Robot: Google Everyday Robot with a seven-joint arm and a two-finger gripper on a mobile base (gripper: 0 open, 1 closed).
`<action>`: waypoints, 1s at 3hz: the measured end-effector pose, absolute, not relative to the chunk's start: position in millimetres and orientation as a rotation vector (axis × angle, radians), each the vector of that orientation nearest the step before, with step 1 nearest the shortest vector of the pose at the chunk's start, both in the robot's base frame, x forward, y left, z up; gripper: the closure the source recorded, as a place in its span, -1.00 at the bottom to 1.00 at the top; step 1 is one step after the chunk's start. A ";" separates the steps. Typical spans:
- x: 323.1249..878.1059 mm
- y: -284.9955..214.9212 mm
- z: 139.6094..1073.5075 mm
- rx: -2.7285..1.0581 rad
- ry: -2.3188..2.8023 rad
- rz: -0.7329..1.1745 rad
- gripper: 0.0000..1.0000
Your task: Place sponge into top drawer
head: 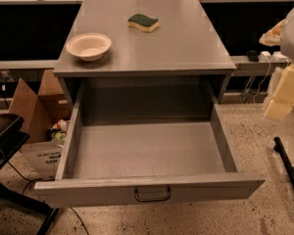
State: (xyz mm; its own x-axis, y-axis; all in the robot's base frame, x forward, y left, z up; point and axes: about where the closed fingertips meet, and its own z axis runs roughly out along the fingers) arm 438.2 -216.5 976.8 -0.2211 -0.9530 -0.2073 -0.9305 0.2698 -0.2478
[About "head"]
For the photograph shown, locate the grey background shelf rail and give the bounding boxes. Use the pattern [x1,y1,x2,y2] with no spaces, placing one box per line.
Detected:
[0,60,56,70]

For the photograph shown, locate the open grey top drawer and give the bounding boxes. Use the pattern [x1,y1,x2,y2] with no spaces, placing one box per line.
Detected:
[34,80,265,208]

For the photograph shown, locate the black cart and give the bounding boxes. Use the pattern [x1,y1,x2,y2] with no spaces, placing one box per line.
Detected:
[0,114,59,235]

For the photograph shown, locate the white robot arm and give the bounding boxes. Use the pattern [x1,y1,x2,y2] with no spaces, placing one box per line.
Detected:
[259,7,294,120]

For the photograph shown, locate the black drawer handle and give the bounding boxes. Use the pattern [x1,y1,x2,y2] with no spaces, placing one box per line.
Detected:
[134,188,172,203]

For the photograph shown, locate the white printed cardboard box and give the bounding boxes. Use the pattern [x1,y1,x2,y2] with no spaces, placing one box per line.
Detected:
[21,140,64,180]

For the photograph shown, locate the grey metal cabinet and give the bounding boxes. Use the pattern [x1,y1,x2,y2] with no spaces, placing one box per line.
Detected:
[54,0,235,99]

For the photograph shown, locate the black floor stand bar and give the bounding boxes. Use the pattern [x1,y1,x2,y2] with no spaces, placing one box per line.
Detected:
[273,137,294,190]

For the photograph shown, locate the black power adapter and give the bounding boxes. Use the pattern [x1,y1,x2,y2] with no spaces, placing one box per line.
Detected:
[247,50,259,62]

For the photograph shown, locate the white cable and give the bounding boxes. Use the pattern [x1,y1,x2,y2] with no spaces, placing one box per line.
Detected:
[253,56,272,104]

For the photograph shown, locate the green and yellow sponge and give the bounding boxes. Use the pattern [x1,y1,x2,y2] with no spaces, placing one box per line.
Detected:
[127,14,160,32]

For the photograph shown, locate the brown cardboard box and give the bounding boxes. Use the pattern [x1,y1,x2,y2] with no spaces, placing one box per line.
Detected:
[9,70,71,143]

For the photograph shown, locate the colourful items in box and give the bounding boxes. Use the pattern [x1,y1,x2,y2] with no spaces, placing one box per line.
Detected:
[47,119,70,141]

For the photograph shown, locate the white paper bowl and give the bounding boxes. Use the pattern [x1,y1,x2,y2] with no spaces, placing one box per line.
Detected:
[66,33,112,62]

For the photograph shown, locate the white power strip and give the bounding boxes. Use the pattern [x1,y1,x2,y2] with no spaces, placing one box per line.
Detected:
[260,51,287,62]

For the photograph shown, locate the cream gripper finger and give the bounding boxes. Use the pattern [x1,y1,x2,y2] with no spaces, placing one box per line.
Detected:
[264,64,294,120]
[259,21,284,47]

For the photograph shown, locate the black floor cable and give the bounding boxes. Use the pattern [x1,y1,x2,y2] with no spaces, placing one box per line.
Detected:
[0,145,90,235]

